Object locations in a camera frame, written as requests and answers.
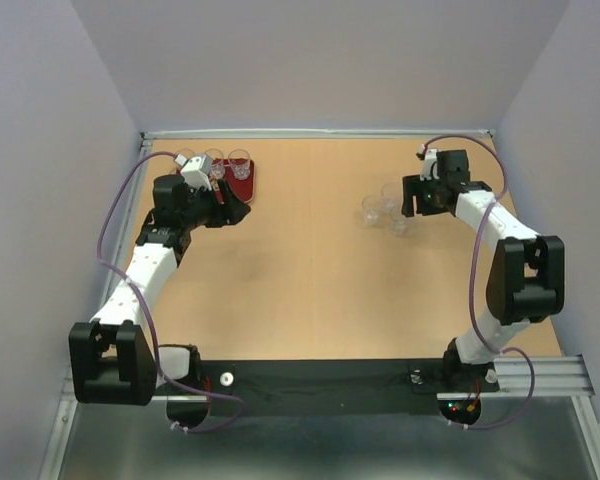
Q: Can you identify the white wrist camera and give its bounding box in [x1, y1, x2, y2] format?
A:
[175, 153, 213, 191]
[416, 144, 438, 181]

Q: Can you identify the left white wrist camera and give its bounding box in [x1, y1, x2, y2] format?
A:
[175, 153, 213, 191]

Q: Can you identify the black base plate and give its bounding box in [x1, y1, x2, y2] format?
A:
[183, 358, 499, 417]

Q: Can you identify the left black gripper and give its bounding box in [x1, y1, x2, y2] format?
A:
[180, 180, 250, 231]

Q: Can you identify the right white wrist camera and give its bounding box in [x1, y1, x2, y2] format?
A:
[416, 144, 438, 181]

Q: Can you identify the red lacquer tray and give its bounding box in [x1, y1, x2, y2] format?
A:
[171, 158, 258, 205]

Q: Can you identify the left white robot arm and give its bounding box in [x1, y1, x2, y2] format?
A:
[68, 174, 251, 405]

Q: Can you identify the cluster front clear glass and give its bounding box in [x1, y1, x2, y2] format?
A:
[389, 206, 409, 236]

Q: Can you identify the cluster back clear glass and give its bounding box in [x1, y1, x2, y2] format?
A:
[381, 182, 404, 213]

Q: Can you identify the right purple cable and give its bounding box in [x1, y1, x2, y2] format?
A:
[422, 134, 535, 431]

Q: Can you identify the cluster clear glass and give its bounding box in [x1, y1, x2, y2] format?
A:
[389, 206, 409, 236]
[361, 195, 384, 227]
[381, 182, 404, 213]

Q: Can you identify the aluminium frame rail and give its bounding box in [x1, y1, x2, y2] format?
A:
[141, 128, 495, 140]

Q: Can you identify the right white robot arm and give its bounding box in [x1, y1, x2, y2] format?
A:
[401, 147, 565, 390]

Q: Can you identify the cluster left clear glass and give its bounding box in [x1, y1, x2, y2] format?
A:
[361, 195, 384, 227]

